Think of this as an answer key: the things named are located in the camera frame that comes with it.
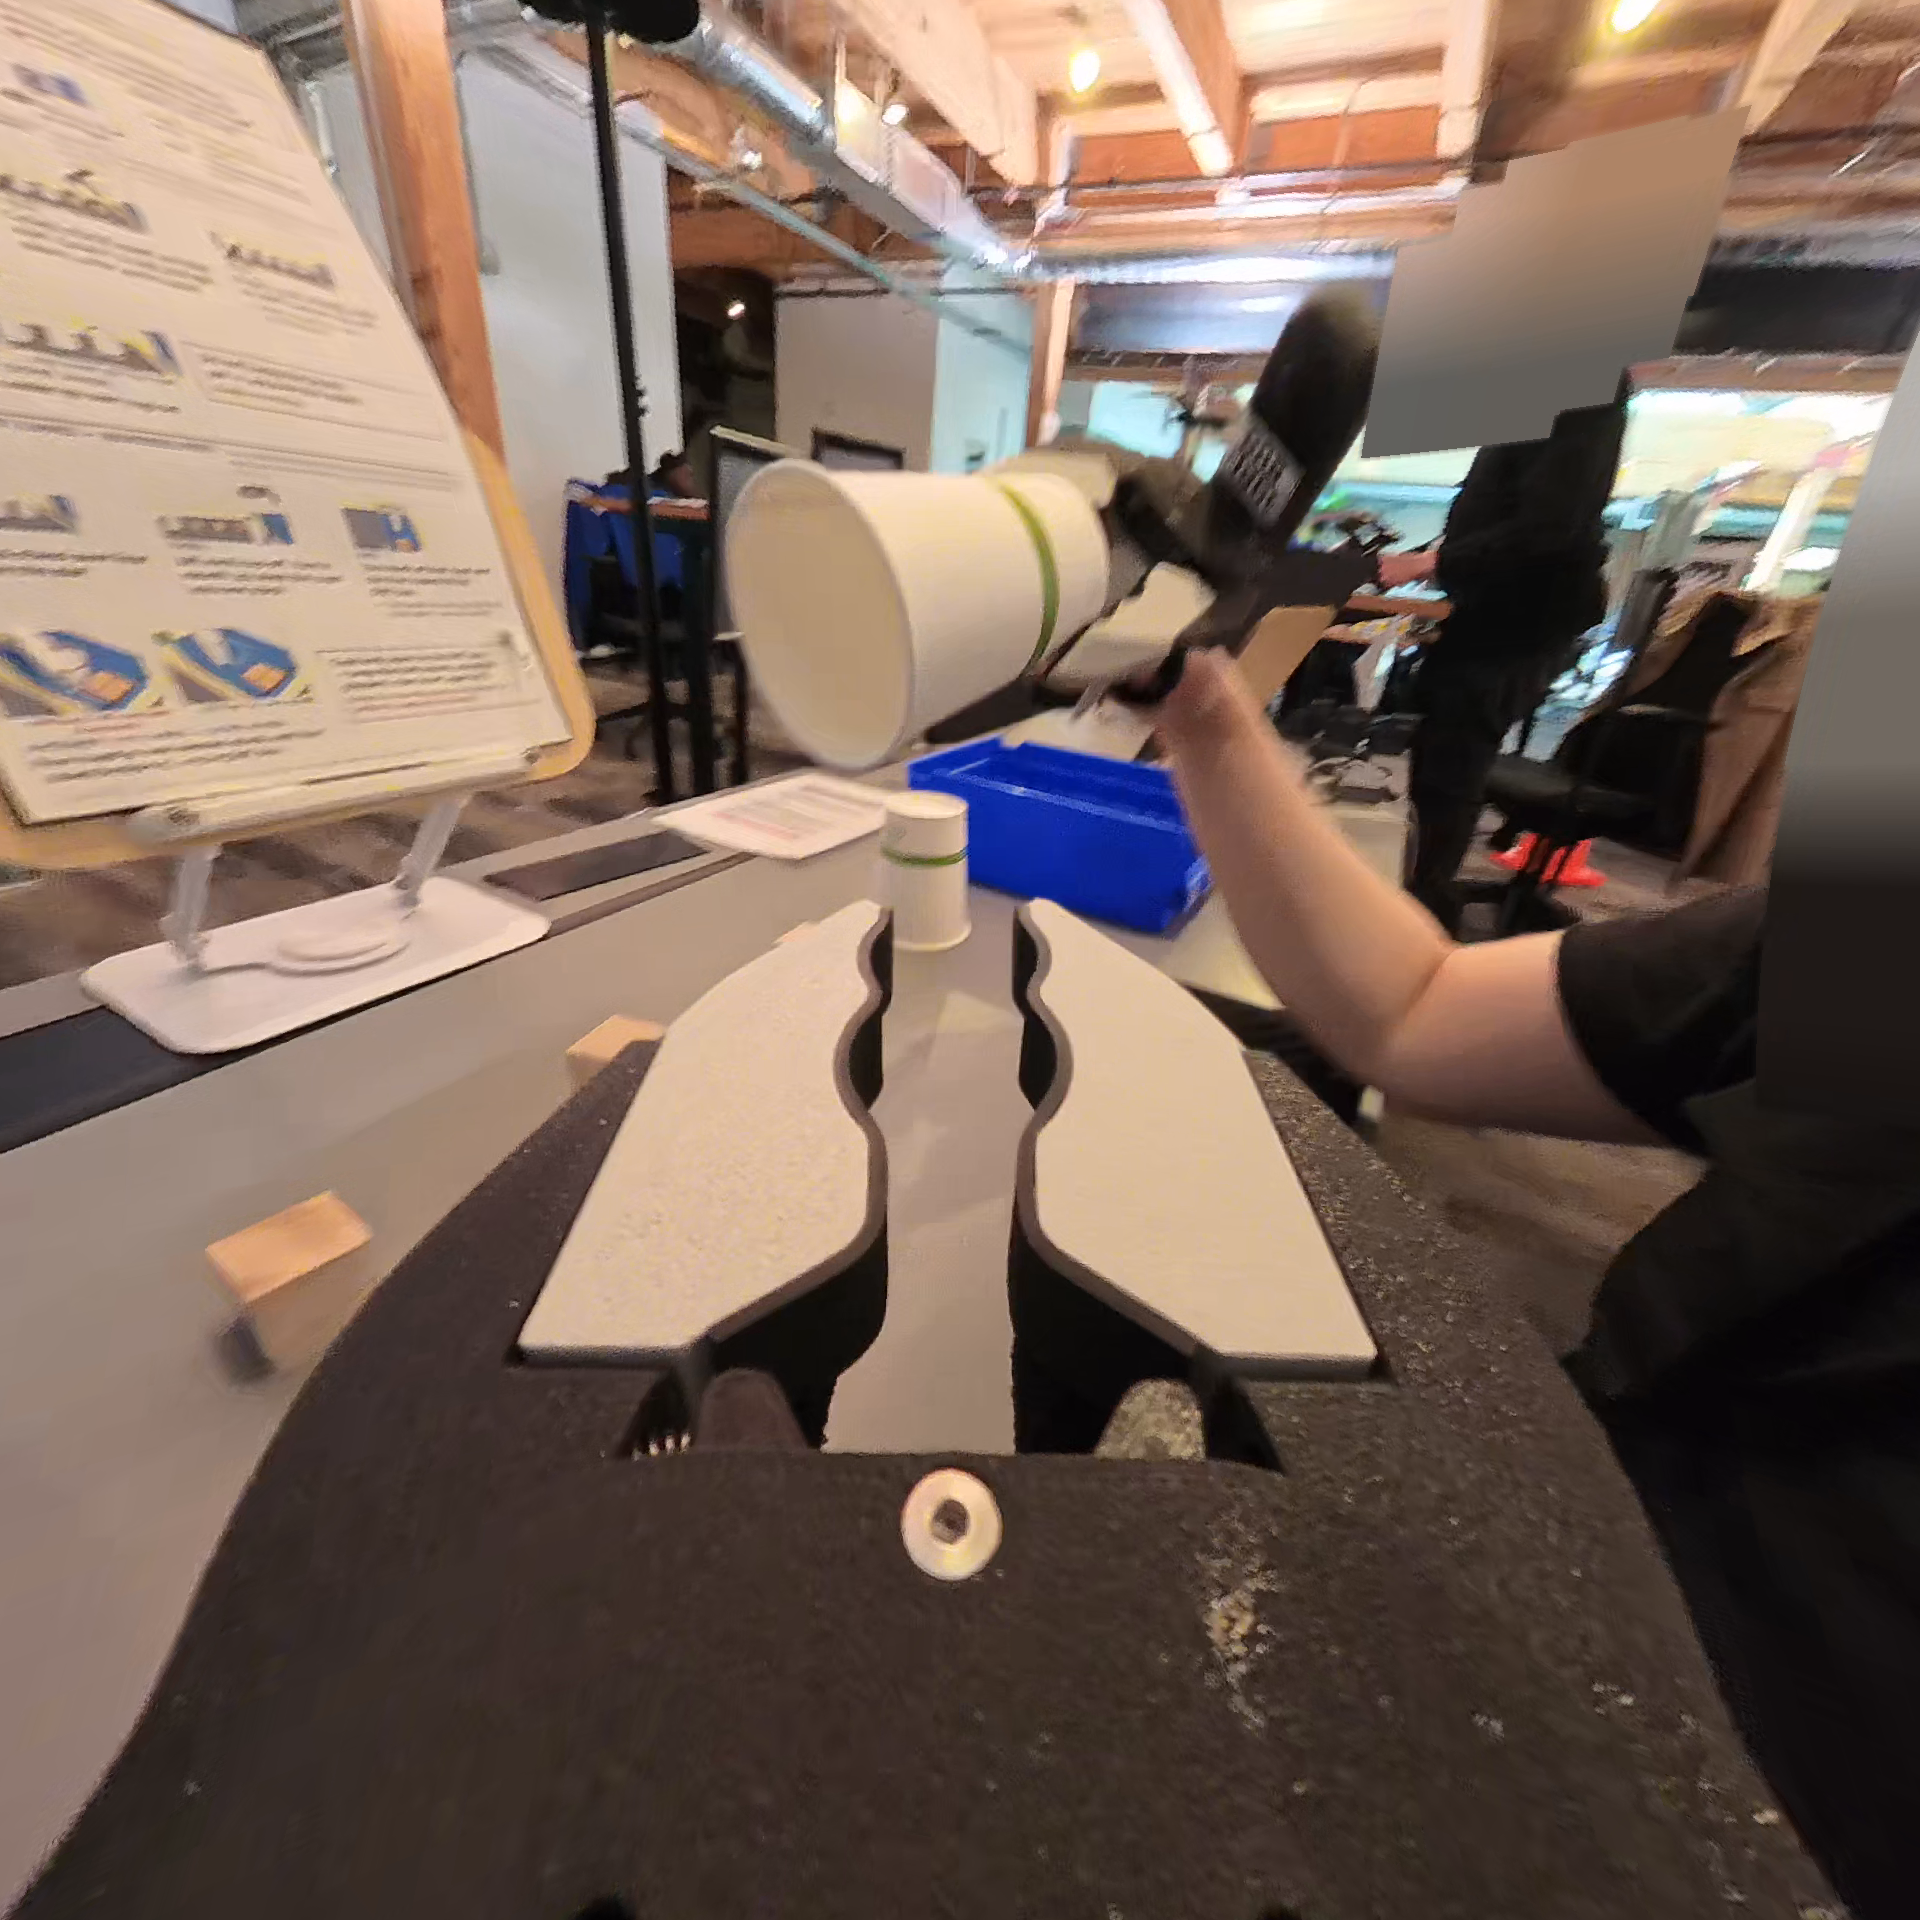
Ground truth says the person's black shirt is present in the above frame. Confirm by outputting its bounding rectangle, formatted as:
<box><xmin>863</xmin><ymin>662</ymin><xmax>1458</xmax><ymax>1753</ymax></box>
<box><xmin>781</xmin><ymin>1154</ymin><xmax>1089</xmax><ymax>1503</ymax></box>
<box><xmin>1557</xmin><ymin>883</ymin><xmax>1920</xmax><ymax>1920</ymax></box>

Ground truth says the tilted wooden board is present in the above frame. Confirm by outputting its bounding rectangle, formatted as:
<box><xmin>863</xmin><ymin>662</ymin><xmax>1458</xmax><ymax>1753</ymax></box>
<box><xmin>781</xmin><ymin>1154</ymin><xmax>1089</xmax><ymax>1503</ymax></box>
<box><xmin>1176</xmin><ymin>545</ymin><xmax>1383</xmax><ymax>704</ymax></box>

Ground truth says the printed instruction sheet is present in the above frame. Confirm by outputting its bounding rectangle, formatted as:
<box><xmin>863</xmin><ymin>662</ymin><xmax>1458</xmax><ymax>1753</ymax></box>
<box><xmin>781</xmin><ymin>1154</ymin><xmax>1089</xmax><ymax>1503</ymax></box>
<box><xmin>0</xmin><ymin>0</ymin><xmax>577</xmax><ymax>826</ymax></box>

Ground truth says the wooden clipboard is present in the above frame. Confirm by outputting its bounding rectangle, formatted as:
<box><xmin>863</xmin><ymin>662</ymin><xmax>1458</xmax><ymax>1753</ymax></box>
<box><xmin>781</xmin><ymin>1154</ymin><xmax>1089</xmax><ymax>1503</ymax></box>
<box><xmin>0</xmin><ymin>434</ymin><xmax>598</xmax><ymax>875</ymax></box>

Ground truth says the tan draped cloth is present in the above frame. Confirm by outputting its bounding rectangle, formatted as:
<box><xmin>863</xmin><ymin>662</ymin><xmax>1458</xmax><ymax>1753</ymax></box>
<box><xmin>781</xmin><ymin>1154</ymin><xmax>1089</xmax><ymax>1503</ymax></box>
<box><xmin>1671</xmin><ymin>584</ymin><xmax>1823</xmax><ymax>886</ymax></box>

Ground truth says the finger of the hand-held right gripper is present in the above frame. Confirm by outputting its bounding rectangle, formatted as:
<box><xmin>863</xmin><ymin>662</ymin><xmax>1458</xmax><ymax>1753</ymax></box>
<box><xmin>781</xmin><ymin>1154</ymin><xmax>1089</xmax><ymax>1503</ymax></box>
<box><xmin>1049</xmin><ymin>566</ymin><xmax>1221</xmax><ymax>695</ymax></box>

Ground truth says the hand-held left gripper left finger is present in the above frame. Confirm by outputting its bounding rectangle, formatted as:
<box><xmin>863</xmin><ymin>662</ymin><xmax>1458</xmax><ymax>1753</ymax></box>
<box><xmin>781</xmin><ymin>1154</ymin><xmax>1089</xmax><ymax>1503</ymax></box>
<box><xmin>513</xmin><ymin>901</ymin><xmax>896</xmax><ymax>1373</ymax></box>

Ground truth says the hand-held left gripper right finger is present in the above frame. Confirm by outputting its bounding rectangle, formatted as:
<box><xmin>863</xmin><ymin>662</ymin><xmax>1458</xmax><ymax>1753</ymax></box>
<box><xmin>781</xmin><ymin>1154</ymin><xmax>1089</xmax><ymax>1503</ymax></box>
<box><xmin>1012</xmin><ymin>896</ymin><xmax>1383</xmax><ymax>1384</ymax></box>

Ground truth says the black light stand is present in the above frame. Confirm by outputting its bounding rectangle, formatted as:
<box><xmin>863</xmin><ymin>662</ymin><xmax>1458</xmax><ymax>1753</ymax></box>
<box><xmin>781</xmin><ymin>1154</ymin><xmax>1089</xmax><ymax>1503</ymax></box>
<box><xmin>521</xmin><ymin>0</ymin><xmax>706</xmax><ymax>803</ymax></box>

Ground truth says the white paper cup green band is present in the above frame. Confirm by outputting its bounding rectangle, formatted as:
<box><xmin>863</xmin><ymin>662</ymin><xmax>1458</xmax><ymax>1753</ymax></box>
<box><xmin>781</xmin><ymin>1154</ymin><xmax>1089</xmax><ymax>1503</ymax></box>
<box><xmin>877</xmin><ymin>790</ymin><xmax>974</xmax><ymax>952</ymax></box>
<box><xmin>725</xmin><ymin>455</ymin><xmax>1124</xmax><ymax>777</ymax></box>

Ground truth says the black office chair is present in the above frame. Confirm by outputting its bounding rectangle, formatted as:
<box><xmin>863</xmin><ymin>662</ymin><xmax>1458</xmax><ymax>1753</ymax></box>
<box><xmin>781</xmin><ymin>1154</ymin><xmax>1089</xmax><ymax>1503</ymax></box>
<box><xmin>1485</xmin><ymin>568</ymin><xmax>1718</xmax><ymax>893</ymax></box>

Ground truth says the person's right forearm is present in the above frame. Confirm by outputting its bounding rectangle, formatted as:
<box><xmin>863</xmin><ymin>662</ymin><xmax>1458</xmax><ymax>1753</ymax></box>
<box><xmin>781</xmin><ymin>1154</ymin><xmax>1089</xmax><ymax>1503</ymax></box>
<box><xmin>1159</xmin><ymin>647</ymin><xmax>1576</xmax><ymax>1149</ymax></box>

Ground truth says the acrylic sheet with printed paper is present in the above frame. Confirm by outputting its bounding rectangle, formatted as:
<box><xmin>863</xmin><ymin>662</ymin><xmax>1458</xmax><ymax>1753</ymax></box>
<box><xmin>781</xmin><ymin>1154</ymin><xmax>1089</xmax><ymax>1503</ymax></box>
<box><xmin>656</xmin><ymin>771</ymin><xmax>889</xmax><ymax>861</ymax></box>

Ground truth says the blue plastic bin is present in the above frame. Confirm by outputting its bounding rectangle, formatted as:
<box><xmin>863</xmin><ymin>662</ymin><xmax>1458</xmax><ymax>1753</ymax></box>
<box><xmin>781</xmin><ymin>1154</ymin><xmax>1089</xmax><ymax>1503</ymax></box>
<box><xmin>910</xmin><ymin>737</ymin><xmax>1210</xmax><ymax>934</ymax></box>

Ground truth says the silver ceiling duct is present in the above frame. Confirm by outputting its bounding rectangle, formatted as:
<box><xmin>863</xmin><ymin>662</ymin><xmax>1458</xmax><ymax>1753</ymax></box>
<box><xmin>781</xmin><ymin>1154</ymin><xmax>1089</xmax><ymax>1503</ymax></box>
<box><xmin>450</xmin><ymin>0</ymin><xmax>1037</xmax><ymax>294</ymax></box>

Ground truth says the wooden support post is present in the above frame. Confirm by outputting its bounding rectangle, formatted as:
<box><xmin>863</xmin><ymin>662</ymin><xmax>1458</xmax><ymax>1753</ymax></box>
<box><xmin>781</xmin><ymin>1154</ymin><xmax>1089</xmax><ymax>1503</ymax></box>
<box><xmin>1025</xmin><ymin>275</ymin><xmax>1079</xmax><ymax>453</ymax></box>
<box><xmin>343</xmin><ymin>0</ymin><xmax>506</xmax><ymax>453</ymax></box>

